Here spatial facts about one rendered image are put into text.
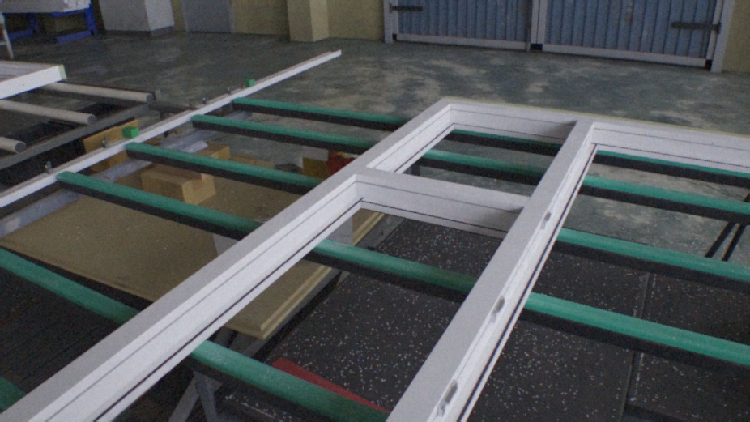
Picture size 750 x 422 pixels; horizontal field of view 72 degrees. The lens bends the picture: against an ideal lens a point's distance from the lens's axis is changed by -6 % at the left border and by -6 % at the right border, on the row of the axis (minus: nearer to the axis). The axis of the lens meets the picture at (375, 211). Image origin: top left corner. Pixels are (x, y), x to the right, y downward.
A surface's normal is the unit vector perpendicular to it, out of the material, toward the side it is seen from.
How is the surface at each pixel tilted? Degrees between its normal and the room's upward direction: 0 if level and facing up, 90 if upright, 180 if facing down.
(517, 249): 0
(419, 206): 90
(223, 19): 90
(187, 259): 0
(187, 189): 90
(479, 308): 0
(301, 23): 90
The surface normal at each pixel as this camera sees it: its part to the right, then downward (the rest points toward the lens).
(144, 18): -0.48, 0.43
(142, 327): -0.04, -0.88
